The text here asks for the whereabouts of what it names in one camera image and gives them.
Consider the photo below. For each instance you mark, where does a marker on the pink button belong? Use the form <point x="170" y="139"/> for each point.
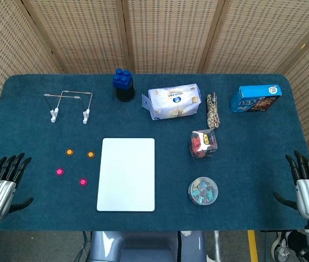
<point x="83" y="182"/>
<point x="59" y="172"/>

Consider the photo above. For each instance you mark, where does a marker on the orange button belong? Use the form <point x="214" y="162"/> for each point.
<point x="69" y="152"/>
<point x="90" y="154"/>

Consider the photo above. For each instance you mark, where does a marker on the white magnetic board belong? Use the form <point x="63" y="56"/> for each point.
<point x="127" y="174"/>

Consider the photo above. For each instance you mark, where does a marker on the grey metal table leg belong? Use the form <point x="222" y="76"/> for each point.
<point x="217" y="245"/>

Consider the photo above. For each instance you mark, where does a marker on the round tub of binder clips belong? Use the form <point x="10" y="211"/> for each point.
<point x="203" y="191"/>

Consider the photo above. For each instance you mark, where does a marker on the blue cookie box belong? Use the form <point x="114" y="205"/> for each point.
<point x="255" y="102"/>

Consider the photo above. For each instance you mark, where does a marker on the clear box of red clips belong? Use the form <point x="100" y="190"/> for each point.
<point x="203" y="144"/>

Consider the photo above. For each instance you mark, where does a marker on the blue felt table cover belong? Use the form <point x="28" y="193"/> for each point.
<point x="171" y="169"/>

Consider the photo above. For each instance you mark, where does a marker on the grey robot torso base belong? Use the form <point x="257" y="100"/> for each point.
<point x="143" y="248"/>

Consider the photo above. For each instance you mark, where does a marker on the black mesh pen holder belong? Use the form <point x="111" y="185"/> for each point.
<point x="125" y="95"/>

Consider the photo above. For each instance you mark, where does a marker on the blue toy building block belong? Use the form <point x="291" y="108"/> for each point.
<point x="121" y="79"/>

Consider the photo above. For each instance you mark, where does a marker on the white tissue pack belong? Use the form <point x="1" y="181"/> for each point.
<point x="173" y="102"/>

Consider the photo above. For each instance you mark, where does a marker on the woven bamboo folding screen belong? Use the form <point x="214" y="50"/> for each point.
<point x="171" y="32"/>

